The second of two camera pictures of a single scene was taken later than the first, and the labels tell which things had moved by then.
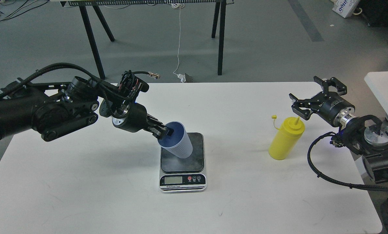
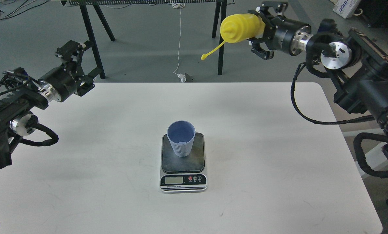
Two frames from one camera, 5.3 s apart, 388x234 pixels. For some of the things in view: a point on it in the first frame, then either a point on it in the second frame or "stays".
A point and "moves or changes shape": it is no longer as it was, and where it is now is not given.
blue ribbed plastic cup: x=178 y=143 moves or changes shape
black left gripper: x=132 y=117 to x=60 y=84
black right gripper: x=331 y=107 to x=289 y=36
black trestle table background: x=88 y=7 stays
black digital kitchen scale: x=179 y=175 stays
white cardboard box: x=345 y=8 stays
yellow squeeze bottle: x=291 y=129 to x=236 y=28
